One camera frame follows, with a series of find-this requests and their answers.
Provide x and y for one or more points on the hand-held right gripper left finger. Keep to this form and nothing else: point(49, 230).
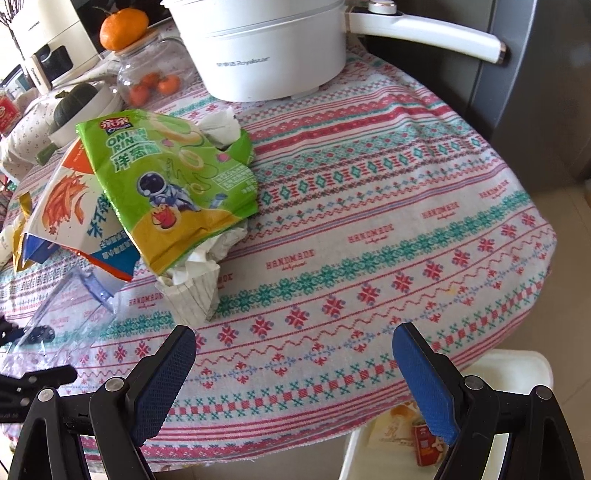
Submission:
point(161, 378)

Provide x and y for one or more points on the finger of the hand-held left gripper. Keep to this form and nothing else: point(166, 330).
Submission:
point(39, 334)
point(41, 376)

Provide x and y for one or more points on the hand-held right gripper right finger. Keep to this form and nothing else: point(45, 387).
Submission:
point(425, 383)

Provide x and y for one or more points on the clear plastic packaging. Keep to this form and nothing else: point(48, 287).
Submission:
point(69, 323)

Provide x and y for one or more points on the white trash bin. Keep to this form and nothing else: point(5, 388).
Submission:
point(508, 369)

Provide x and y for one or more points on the green snack bag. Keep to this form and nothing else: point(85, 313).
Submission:
point(161, 184)

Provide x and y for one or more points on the beige food packet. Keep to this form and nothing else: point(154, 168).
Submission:
point(392, 429)

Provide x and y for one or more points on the small red carton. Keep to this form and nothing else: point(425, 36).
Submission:
point(429, 447)

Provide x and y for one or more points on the white pleated paper cup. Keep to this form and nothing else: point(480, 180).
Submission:
point(191, 295)

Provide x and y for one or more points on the gold foil wrapper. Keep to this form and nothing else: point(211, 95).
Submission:
point(22, 230)

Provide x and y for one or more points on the orange white snack bag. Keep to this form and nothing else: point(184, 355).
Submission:
point(64, 198)

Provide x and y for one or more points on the crumpled white tissue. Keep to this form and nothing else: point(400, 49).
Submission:
point(217, 249)

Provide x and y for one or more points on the green vegetable piece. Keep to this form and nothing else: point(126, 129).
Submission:
point(46, 154)

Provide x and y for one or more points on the white dotted cloth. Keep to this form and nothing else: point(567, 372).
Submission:
point(27, 124)

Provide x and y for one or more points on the red label container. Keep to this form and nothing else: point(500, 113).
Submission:
point(7, 115)

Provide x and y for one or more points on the dark green pumpkin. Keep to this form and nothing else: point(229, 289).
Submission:
point(74, 104)

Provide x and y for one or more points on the white bowl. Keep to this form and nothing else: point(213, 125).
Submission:
point(105, 105)

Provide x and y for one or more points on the crumpled white paper wrapper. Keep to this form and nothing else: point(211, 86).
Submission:
point(221, 127)

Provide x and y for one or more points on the small tangerine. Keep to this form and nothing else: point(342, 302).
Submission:
point(148, 78)
point(138, 94)
point(168, 84)

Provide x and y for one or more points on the glass jar with wooden lid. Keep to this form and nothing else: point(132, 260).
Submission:
point(138, 69)

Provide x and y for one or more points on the grey refrigerator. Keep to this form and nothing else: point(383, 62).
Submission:
point(531, 92)

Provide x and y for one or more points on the cream air fryer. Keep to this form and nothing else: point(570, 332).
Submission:
point(37, 23)

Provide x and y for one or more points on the dry decorative branches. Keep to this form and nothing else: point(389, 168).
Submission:
point(7, 23)

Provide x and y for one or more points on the large tangerine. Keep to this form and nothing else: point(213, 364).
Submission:
point(123, 28)

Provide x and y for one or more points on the white electric pot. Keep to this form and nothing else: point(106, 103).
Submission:
point(277, 46)

